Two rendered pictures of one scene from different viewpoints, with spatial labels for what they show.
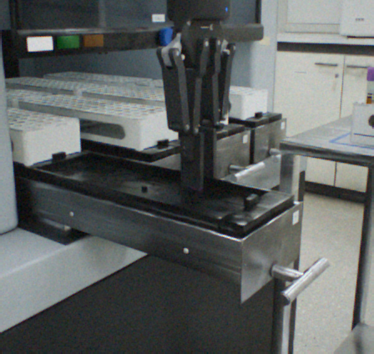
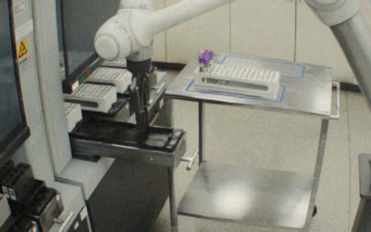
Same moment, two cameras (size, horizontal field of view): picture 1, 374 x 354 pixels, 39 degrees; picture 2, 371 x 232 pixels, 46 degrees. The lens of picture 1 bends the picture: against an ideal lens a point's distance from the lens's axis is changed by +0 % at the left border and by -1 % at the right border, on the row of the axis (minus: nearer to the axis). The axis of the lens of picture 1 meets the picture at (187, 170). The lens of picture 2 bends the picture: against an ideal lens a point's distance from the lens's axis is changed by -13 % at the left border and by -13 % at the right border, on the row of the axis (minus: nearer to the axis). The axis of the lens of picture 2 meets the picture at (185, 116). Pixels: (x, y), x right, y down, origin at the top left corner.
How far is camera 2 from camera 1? 0.96 m
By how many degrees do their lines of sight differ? 22
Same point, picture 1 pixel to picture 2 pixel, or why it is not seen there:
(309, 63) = not seen: outside the picture
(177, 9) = (133, 70)
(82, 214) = (103, 150)
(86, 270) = (103, 169)
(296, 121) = not seen: hidden behind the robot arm
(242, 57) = not seen: hidden behind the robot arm
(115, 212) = (119, 148)
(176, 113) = (136, 107)
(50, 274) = (95, 175)
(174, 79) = (135, 96)
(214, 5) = (147, 67)
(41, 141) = (72, 120)
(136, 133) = (104, 105)
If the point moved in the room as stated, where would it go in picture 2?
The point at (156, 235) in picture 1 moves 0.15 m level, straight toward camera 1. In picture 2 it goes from (138, 155) to (158, 181)
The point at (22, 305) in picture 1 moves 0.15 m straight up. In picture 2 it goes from (91, 188) to (84, 147)
